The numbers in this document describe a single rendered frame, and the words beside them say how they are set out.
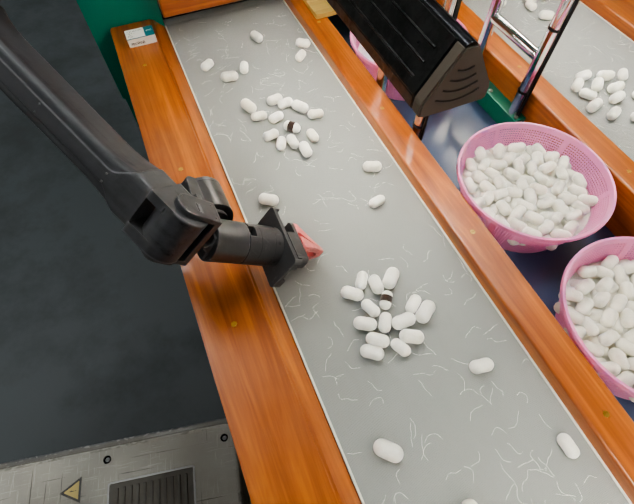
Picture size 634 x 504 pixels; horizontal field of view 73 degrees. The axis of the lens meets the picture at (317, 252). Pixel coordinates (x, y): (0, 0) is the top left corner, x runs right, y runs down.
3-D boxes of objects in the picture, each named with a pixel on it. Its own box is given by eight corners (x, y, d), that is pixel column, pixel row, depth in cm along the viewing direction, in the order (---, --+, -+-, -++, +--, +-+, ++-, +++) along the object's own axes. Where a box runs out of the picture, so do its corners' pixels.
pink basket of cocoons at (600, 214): (538, 297, 72) (566, 271, 64) (415, 207, 82) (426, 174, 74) (612, 209, 82) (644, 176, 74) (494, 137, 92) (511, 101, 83)
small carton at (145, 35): (130, 48, 93) (126, 39, 91) (127, 39, 95) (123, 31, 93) (157, 42, 94) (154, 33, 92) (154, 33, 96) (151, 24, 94)
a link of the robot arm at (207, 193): (142, 261, 50) (182, 210, 46) (123, 195, 56) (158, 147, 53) (222, 277, 59) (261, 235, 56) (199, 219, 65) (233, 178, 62)
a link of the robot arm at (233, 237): (196, 270, 53) (215, 238, 51) (182, 231, 57) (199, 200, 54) (242, 273, 58) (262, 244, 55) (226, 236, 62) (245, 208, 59)
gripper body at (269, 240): (281, 207, 63) (239, 199, 58) (306, 262, 58) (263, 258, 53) (259, 234, 67) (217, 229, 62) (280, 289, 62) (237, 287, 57)
